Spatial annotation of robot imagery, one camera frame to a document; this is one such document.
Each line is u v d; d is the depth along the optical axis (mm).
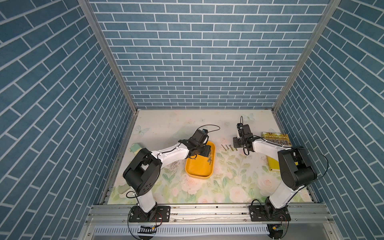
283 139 992
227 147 992
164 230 770
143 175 459
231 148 988
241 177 866
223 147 990
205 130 825
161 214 735
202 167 890
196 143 705
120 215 751
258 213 736
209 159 933
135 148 897
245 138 771
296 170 479
